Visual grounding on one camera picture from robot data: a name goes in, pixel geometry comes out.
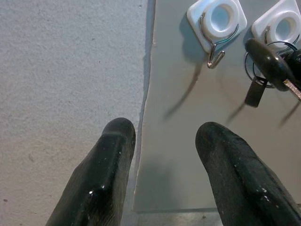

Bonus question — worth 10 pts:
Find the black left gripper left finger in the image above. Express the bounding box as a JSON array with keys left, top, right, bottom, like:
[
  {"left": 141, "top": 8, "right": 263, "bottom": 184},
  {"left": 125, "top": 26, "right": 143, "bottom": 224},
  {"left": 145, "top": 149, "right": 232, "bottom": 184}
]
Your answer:
[{"left": 46, "top": 117, "right": 137, "bottom": 226}]

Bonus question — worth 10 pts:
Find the black car key bunch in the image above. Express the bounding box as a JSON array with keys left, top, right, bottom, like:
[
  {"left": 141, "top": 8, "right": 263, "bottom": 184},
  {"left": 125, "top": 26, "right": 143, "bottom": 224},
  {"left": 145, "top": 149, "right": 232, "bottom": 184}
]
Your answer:
[{"left": 244, "top": 38, "right": 301, "bottom": 108}]

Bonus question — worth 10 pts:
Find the grey wall board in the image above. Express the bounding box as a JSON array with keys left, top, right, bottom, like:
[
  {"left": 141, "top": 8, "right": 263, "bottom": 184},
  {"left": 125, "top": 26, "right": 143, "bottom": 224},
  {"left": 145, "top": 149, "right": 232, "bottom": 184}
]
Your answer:
[{"left": 133, "top": 0, "right": 301, "bottom": 214}]

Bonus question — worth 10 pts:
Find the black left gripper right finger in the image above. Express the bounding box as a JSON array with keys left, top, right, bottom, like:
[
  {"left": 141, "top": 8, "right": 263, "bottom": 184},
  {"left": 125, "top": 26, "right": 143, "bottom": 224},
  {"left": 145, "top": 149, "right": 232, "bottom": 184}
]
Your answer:
[{"left": 195, "top": 121, "right": 301, "bottom": 226}]

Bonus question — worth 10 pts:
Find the white adhesive wall hook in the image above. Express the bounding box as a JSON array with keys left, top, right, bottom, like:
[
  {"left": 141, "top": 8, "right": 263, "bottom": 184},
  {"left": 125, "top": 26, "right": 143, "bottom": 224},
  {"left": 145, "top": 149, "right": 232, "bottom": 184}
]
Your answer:
[
  {"left": 187, "top": 0, "right": 248, "bottom": 70},
  {"left": 251, "top": 0, "right": 301, "bottom": 51}
]

